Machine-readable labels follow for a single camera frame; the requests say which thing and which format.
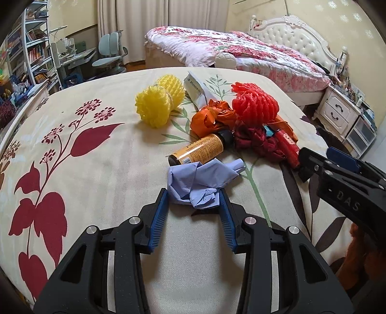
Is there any dark red dried plant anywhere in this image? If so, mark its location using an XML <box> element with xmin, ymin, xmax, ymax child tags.
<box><xmin>0</xmin><ymin>101</ymin><xmax>16</xmax><ymax>128</ymax></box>

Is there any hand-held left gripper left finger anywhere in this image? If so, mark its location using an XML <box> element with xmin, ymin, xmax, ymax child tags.
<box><xmin>33</xmin><ymin>188</ymin><xmax>169</xmax><ymax>314</ymax></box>

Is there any clear plastic drawer unit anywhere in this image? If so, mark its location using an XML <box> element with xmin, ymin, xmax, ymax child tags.
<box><xmin>345</xmin><ymin>116</ymin><xmax>377</xmax><ymax>151</ymax></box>

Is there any white paper packet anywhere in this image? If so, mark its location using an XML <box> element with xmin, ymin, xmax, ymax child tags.
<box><xmin>184</xmin><ymin>72</ymin><xmax>216</xmax><ymax>108</ymax></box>

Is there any cluster of small bottles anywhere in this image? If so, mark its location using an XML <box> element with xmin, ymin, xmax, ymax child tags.
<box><xmin>332</xmin><ymin>47</ymin><xmax>372</xmax><ymax>107</ymax></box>

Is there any orange bottle with black cap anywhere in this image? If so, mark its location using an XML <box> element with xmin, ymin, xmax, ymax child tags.
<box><xmin>168</xmin><ymin>130</ymin><xmax>234</xmax><ymax>166</ymax></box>

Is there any pale blue desk chair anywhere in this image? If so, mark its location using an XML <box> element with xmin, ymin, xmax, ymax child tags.
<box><xmin>91</xmin><ymin>30</ymin><xmax>129</xmax><ymax>75</ymax></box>

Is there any red foam fruit net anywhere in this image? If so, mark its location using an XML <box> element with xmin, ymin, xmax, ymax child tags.
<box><xmin>231</xmin><ymin>82</ymin><xmax>279</xmax><ymax>126</ymax></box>

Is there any cream leaf-print bedsheet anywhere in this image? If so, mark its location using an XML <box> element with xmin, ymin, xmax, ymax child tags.
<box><xmin>0</xmin><ymin>67</ymin><xmax>358</xmax><ymax>302</ymax></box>

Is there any red plastic bag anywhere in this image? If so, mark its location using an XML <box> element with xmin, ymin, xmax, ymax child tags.
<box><xmin>234</xmin><ymin>122</ymin><xmax>285</xmax><ymax>162</ymax></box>

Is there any orange paper bag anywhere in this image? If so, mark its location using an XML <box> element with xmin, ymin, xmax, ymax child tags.
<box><xmin>276</xmin><ymin>115</ymin><xmax>299</xmax><ymax>142</ymax></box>

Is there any yellow foam fruit net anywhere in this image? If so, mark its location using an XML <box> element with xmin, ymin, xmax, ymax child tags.
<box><xmin>136</xmin><ymin>85</ymin><xmax>173</xmax><ymax>129</ymax></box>
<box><xmin>156</xmin><ymin>75</ymin><xmax>186</xmax><ymax>110</ymax></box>

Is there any pink floral quilt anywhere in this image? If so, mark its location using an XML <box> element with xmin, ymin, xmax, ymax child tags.
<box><xmin>145</xmin><ymin>26</ymin><xmax>332</xmax><ymax>93</ymax></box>

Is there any red tube packet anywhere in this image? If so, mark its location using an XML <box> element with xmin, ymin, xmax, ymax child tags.
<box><xmin>276</xmin><ymin>129</ymin><xmax>301</xmax><ymax>169</ymax></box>

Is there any orange plastic bag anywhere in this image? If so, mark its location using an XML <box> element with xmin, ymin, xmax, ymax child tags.
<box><xmin>191</xmin><ymin>100</ymin><xmax>237</xmax><ymax>138</ymax></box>

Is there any blue glove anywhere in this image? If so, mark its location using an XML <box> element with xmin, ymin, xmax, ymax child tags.
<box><xmin>167</xmin><ymin>158</ymin><xmax>245</xmax><ymax>209</ymax></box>

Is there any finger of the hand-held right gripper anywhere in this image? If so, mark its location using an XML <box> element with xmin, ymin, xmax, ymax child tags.
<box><xmin>298</xmin><ymin>147</ymin><xmax>335</xmax><ymax>182</ymax></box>
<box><xmin>327</xmin><ymin>147</ymin><xmax>386</xmax><ymax>183</ymax></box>

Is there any white carved nightstand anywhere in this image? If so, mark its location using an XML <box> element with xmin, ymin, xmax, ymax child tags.
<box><xmin>313</xmin><ymin>83</ymin><xmax>362</xmax><ymax>140</ymax></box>

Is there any white bookshelf with books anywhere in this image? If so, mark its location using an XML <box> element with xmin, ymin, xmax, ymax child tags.
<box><xmin>6</xmin><ymin>12</ymin><xmax>60</xmax><ymax>101</ymax></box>

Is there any white tufted bed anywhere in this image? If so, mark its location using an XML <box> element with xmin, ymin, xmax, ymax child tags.
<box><xmin>145</xmin><ymin>15</ymin><xmax>340</xmax><ymax>114</ymax></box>

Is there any white study desk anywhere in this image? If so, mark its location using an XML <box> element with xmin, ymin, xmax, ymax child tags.
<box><xmin>50</xmin><ymin>48</ymin><xmax>97</xmax><ymax>90</ymax></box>

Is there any cream pleated curtain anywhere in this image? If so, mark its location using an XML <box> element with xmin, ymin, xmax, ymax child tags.
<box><xmin>97</xmin><ymin>0</ymin><xmax>169</xmax><ymax>64</ymax></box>
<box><xmin>167</xmin><ymin>0</ymin><xmax>230</xmax><ymax>37</ymax></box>

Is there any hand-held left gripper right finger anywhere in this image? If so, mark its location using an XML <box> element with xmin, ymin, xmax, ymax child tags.
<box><xmin>219</xmin><ymin>188</ymin><xmax>355</xmax><ymax>314</ymax></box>

